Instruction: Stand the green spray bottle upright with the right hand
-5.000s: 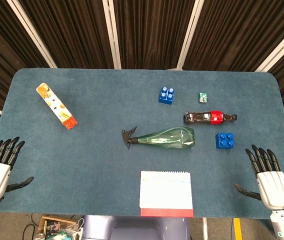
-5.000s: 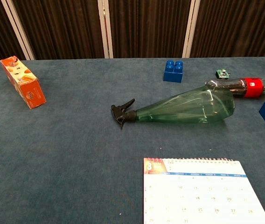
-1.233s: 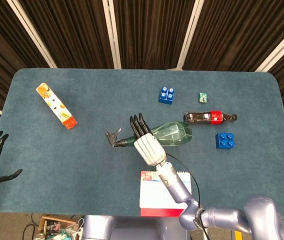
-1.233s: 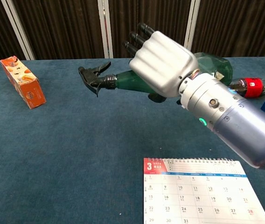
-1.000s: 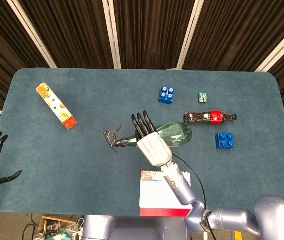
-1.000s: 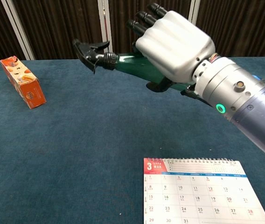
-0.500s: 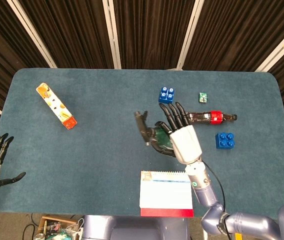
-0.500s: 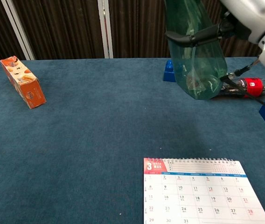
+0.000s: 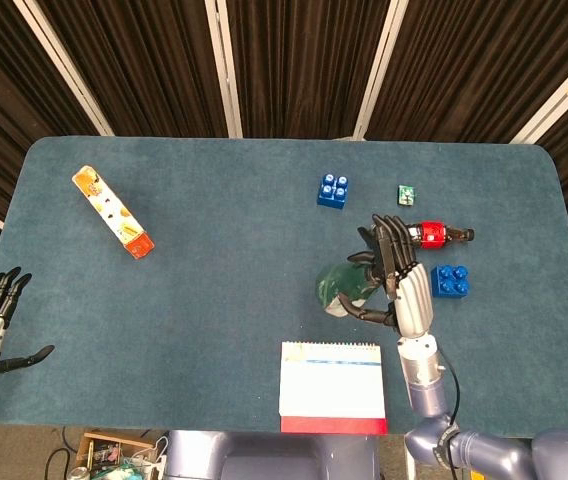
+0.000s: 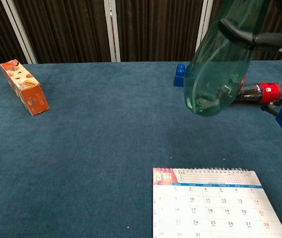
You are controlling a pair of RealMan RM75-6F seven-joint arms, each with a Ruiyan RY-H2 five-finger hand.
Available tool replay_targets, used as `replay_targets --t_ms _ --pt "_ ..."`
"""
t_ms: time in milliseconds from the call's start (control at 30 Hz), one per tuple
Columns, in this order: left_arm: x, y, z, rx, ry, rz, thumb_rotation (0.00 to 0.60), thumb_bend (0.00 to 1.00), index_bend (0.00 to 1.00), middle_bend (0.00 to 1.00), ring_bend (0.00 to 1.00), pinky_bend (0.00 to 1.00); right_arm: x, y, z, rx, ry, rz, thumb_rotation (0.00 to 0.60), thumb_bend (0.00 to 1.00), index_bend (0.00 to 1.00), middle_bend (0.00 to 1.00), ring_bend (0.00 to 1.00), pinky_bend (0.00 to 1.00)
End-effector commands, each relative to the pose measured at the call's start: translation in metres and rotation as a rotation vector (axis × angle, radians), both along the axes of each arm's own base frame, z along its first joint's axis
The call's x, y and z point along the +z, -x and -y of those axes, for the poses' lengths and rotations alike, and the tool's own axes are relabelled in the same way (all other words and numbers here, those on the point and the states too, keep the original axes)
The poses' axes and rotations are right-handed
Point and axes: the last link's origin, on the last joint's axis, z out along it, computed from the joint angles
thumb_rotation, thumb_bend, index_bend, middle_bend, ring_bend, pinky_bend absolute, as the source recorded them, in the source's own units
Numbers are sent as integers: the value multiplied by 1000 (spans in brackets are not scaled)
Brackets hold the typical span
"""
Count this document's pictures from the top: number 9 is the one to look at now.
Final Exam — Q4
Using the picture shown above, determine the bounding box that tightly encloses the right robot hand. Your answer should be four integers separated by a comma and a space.
339, 214, 436, 339

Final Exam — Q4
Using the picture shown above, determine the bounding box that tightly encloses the green spray bottle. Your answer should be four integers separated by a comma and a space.
315, 263, 390, 319

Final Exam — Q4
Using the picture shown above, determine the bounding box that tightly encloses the cola bottle red label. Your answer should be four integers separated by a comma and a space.
403, 219, 476, 250

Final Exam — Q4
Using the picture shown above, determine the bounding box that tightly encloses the blue building block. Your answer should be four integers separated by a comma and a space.
430, 263, 471, 300

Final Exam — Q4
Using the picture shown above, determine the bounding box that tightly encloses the blue block with printed studs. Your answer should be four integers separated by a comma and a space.
316, 172, 351, 212

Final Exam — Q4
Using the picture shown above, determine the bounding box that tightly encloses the white desk calendar red base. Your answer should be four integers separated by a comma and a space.
278, 341, 389, 435

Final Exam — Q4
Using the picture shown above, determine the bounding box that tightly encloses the orange snack box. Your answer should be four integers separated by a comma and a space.
72, 165, 156, 262

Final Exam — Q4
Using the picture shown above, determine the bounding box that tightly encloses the cluttered cardboard box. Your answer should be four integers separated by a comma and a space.
66, 430, 165, 480

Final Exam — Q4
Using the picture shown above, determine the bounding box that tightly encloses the blue table mat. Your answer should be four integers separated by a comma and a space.
0, 136, 568, 440

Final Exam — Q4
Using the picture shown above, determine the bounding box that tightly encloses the robot torso base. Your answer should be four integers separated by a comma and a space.
162, 429, 383, 480

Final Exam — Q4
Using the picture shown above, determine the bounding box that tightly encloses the white partition frame post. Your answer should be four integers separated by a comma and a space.
203, 0, 244, 139
508, 49, 568, 145
12, 0, 115, 137
351, 0, 410, 141

